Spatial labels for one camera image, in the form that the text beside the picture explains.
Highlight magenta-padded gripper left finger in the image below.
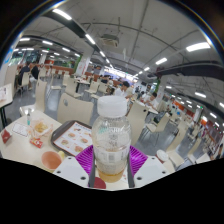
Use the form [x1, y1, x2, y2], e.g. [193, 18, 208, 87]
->
[53, 145, 98, 189]

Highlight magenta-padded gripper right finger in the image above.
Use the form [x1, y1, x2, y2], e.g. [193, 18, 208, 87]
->
[126, 145, 172, 189]

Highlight clear bottle with amber drink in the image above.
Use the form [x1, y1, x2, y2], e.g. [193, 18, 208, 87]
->
[91, 95, 133, 184]

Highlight yellow cup with pink inside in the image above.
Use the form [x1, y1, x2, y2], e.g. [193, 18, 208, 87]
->
[41, 150, 66, 173]

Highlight flat round red coaster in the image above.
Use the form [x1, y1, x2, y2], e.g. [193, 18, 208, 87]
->
[94, 176, 108, 190]

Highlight small red sauce packet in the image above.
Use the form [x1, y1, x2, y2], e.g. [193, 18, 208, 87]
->
[29, 137, 44, 149]

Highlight cream chair with round hole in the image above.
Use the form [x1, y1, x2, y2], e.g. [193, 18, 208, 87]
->
[56, 92, 95, 126]
[127, 100, 150, 147]

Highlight crumpled food wrapper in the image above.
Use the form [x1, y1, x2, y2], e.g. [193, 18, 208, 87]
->
[28, 119, 54, 138]

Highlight white paper slip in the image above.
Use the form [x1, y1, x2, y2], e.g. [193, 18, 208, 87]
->
[11, 122, 29, 138]

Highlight person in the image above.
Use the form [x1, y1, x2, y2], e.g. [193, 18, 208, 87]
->
[114, 80, 134, 100]
[143, 91, 159, 108]
[29, 61, 41, 83]
[18, 61, 32, 86]

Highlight red cardboard box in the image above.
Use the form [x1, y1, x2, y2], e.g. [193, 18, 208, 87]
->
[0, 129, 13, 144]

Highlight cream chairs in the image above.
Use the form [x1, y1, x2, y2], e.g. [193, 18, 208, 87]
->
[3, 64, 214, 168]

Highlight cream dining table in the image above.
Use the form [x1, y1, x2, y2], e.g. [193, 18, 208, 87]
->
[0, 83, 14, 128]

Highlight ceiling lights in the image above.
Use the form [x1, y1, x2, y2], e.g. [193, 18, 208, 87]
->
[13, 8, 224, 124]

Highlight ceiling air conditioner unit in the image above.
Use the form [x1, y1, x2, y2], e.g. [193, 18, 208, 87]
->
[99, 33, 120, 49]

